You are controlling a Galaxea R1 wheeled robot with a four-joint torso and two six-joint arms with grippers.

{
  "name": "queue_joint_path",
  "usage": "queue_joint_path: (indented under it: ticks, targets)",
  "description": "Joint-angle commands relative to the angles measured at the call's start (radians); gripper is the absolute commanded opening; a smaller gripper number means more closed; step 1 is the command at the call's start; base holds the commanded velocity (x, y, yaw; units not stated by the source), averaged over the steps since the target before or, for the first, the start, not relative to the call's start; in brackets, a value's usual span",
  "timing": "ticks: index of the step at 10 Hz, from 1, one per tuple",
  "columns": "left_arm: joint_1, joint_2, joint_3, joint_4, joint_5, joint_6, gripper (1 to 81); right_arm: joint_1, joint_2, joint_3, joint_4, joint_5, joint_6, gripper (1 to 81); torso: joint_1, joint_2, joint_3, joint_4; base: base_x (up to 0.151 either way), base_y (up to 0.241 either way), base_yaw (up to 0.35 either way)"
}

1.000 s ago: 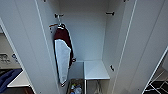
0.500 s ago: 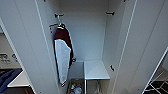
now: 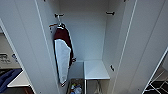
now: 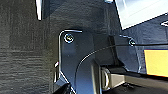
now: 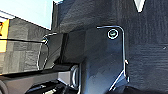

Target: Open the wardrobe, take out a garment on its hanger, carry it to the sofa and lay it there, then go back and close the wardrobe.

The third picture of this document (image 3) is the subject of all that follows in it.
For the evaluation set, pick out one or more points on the white wardrobe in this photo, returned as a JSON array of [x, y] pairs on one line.
[[86, 36]]

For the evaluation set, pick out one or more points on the maroon white jacket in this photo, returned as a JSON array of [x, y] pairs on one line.
[[63, 53]]

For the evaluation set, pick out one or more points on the white shelf box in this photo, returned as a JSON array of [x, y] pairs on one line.
[[96, 69]]

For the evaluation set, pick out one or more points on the white hanger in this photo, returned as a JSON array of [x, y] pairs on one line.
[[60, 25]]

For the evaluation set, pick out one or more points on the small black fitting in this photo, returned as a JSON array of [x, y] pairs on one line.
[[112, 68]]

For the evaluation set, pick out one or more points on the thin orange strip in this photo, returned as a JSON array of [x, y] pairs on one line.
[[52, 25]]

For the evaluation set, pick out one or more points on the dark floor clutter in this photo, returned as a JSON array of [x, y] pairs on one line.
[[76, 89]]

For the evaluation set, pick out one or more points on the black wall hook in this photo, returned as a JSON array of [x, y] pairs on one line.
[[59, 15], [110, 13]]

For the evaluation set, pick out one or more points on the blue white wall sticker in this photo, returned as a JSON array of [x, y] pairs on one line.
[[15, 57]]

